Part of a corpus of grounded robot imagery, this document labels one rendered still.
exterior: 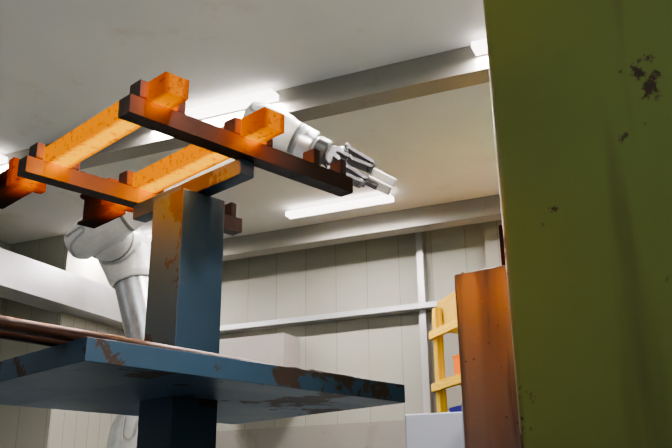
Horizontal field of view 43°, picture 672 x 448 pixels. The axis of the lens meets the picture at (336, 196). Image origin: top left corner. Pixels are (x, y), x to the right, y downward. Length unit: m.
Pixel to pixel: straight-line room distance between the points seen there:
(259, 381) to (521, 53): 0.42
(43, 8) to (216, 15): 1.12
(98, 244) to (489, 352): 1.44
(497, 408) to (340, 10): 4.79
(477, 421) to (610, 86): 0.48
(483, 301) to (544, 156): 0.34
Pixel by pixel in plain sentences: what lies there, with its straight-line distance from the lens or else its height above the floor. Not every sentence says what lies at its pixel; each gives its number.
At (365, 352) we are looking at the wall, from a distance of 9.79.
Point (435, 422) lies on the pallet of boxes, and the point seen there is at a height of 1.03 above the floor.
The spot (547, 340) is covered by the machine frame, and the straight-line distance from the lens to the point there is 0.80.
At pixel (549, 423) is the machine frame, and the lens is 0.80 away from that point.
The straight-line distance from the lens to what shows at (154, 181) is 1.07.
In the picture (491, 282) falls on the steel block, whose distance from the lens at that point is 1.14.
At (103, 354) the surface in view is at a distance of 0.73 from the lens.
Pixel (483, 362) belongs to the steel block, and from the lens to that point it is 1.13.
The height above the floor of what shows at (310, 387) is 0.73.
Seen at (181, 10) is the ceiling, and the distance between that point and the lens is 5.82.
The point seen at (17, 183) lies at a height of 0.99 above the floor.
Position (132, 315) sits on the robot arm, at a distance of 2.41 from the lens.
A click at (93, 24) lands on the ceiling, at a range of 6.08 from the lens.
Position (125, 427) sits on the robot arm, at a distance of 2.12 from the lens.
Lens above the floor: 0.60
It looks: 21 degrees up
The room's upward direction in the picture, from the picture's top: 1 degrees counter-clockwise
